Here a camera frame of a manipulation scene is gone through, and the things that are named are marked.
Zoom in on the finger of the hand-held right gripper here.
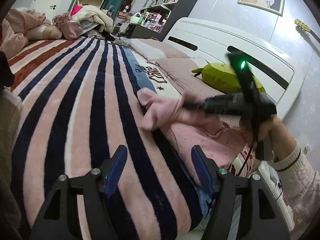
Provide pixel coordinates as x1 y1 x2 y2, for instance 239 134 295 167
182 95 225 115

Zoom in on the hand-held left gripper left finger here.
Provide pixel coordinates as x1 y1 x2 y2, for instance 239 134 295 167
29 145 128 240

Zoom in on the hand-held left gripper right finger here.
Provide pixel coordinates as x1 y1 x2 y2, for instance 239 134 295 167
191 145 292 240

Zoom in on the pink dotted garment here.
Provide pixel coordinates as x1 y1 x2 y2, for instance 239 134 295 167
137 87 253 185

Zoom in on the person's right forearm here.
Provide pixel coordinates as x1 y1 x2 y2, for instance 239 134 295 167
271 127 320 207

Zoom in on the person's right hand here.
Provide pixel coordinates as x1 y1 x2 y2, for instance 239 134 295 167
240 115 284 144

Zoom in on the green avocado plush toy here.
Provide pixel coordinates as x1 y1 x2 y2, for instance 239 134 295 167
192 62 267 95

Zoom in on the large beige pink pillow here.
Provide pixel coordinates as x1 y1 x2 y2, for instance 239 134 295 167
156 57 223 98

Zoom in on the white red-patterned bed sheet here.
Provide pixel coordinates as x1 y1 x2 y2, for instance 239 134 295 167
229 145 259 179

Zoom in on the flat beige pink pillow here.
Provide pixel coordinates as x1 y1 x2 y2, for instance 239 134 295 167
130 38 193 62

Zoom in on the white bed headboard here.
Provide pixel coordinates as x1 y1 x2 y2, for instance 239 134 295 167
162 17 304 120

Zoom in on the striped fleece blanket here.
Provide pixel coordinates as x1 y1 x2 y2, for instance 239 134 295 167
7 36 213 240

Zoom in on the dark desk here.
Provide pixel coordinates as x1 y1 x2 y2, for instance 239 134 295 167
131 22 165 39

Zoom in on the yellow guitar headstock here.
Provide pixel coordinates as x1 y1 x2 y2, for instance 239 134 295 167
294 19 320 43

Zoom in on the beige fleece cloth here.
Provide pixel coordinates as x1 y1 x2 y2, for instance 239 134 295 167
0 87 22 233

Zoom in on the wig head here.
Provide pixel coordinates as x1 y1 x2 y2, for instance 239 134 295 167
120 1 133 18

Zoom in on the cream blanket pile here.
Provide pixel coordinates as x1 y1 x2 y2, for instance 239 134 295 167
71 5 115 34

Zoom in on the dark cloth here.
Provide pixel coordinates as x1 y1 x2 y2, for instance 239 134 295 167
0 51 15 93

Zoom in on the pink satin cloth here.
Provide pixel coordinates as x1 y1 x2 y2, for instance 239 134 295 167
52 12 84 40

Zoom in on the pink crumpled duvet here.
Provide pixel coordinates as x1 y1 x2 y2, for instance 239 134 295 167
0 9 63 58

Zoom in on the black cable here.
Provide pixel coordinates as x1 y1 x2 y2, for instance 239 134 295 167
236 90 259 178

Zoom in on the framed wall picture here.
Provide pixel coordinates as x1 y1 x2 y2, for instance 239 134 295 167
237 0 285 15

